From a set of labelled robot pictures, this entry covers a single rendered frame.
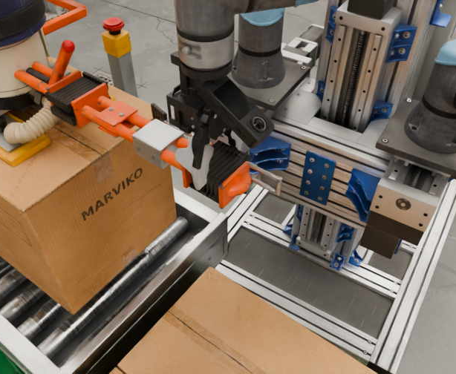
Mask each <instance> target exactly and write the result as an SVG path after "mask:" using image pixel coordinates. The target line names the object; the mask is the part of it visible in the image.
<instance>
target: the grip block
mask: <svg viewBox="0 0 456 374"><path fill-rule="evenodd" d="M82 75H83V76H82ZM45 89H46V91H47V92H46V93H45V95H46V97H47V99H48V101H50V103H51V106H50V108H51V112H52V114H53V115H55V116H56V117H59V118H60V119H62V120H64V121H65V122H67V123H68V124H70V125H72V126H76V121H77V125H78V126H79V127H80V128H81V127H82V126H84V125H86V124H88V123H89V122H90V121H92V120H90V119H88V118H86V117H84V116H83V115H82V114H81V110H82V108H83V107H84V106H86V105H87V106H89V107H91V108H93V109H95V110H96V111H99V112H102V111H104V110H105V109H104V108H101V107H100V106H98V104H97V100H98V99H99V97H101V96H105V97H107V98H109V99H111V97H110V96H109V95H108V84H107V82H105V81H103V80H101V79H99V78H97V77H95V76H93V75H91V74H89V73H87V72H85V71H84V72H82V74H81V71H80V70H77V71H75V72H73V73H72V74H70V75H68V76H66V77H64V78H63V79H60V80H59V81H57V82H55V83H53V84H52V85H49V86H47V87H46V88H45Z"/></svg>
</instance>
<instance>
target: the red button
mask: <svg viewBox="0 0 456 374"><path fill-rule="evenodd" d="M102 25H103V28H104V29H106V30H107V31H109V34H111V35H113V36H115V35H118V34H120V33H121V29H122V28H123V27H124V21H123V20H122V19H120V18H118V17H111V18H108V19H106V20H105V21H104V22H103V23H102Z"/></svg>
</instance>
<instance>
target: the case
mask: <svg viewBox="0 0 456 374"><path fill-rule="evenodd" d="M108 94H109V95H111V96H113V97H114V98H115V100H116V102H118V101H122V102H124V103H125V104H127V105H130V106H131V107H133V108H136V109H137V110H138V112H136V113H137V114H139V115H141V116H143V117H145V118H147V119H150V120H151V121H153V120H154V119H153V117H152V108H151V104H149V103H147V102H144V101H143V100H141V99H138V98H137V97H135V96H132V95H131V94H129V93H126V92H124V91H121V90H120V89H118V88H116V87H114V86H112V85H109V84H108ZM99 126H100V125H98V124H97V123H95V122H93V121H90V122H89V123H88V124H86V125H84V126H82V127H81V128H80V127H79V126H78V125H77V121H76V126H72V125H70V124H68V123H67V122H62V123H61V124H59V123H57V124H55V125H54V127H51V129H48V131H45V133H44V134H45V135H46V136H48V137H50V139H51V145H49V146H48V147H46V148H44V149H43V150H41V151H40V152H38V153H37V154H34V155H33V156H32V157H30V158H29V159H27V160H25V161H24V162H23V163H20V164H19V165H17V166H16V167H12V166H11V165H9V164H8V163H6V162H5V161H4V160H2V159H1V158H0V256H1V257H2V258H4V259H5V260H6V261H7V262H8V263H9V264H10V265H12V266H13V267H14V268H16V269H17V270H18V271H19V272H21V273H22V274H23V275H24V276H25V277H26V278H28V279H29V280H30V281H32V282H33V283H34V284H36V285H37V286H38V287H39V288H40V289H41V290H42V291H44V292H45V293H46V294H47V295H49V296H50V297H51V298H53V299H54V300H55V301H56V302H57V303H58V304H60V305H61V306H62V307H64V308H65V309H66V310H67V311H69V312H70V313H71V314H72V315H74V314H76V313H77V312H78V311H79V310H80V309H81V308H82V307H83V306H84V305H85V304H86V303H87V302H89V301H90V300H91V299H92V298H93V297H94V296H95V295H96V294H97V293H98V292H99V291H100V290H101V289H102V288H103V287H104V286H105V285H106V284H107V283H108V282H109V281H111V280H112V279H113V278H114V277H115V276H116V275H117V274H118V273H119V272H120V271H122V270H123V269H124V268H125V267H126V266H127V265H128V264H129V263H130V262H131V261H132V260H133V259H135V258H136V256H138V255H139V254H140V253H141V252H142V251H143V250H144V249H145V248H146V247H147V246H148V245H149V244H150V243H151V242H152V241H153V240H154V239H155V238H157V237H158V236H159V235H160V234H161V233H162V232H163V231H164V230H165V229H166V228H168V227H169V226H170V225H171V224H172V223H173V222H174V221H175V220H176V219H177V214H176V208H175V196H174V189H173V182H172V171H171V165H170V164H169V165H168V166H166V167H165V168H164V169H161V168H159V167H157V166H156V165H154V164H152V163H150V162H149V161H147V160H145V159H143V158H142V157H140V156H138V155H136V154H135V151H134V144H133V143H131V142H129V141H128V140H125V139H123V138H122V137H118V138H115V137H113V136H111V135H110V134H107V133H106V132H104V131H102V130H100V129H99V128H98V127H99Z"/></svg>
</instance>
